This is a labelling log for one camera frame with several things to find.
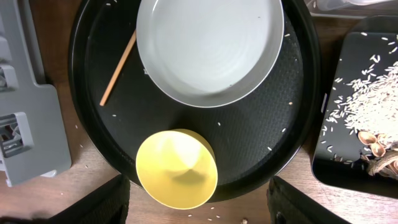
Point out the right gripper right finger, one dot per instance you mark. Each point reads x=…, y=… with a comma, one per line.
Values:
x=287, y=205

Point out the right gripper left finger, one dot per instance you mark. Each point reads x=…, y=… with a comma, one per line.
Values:
x=108, y=204

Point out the yellow bowl with shells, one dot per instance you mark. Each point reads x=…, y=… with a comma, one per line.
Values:
x=177, y=168

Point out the wooden chopstick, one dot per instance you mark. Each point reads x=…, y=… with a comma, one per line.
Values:
x=118, y=69

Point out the grey round plate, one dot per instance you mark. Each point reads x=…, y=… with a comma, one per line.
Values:
x=209, y=53

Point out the grey dishwasher rack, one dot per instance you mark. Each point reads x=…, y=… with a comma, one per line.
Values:
x=33, y=137

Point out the round black tray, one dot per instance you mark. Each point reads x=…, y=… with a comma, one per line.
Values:
x=253, y=139

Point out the rice and nut shells pile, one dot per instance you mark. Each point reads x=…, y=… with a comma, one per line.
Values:
x=373, y=111

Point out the black rectangular tray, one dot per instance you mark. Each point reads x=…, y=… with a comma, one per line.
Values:
x=340, y=158

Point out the clear plastic bin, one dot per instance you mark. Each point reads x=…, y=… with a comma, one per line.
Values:
x=351, y=9

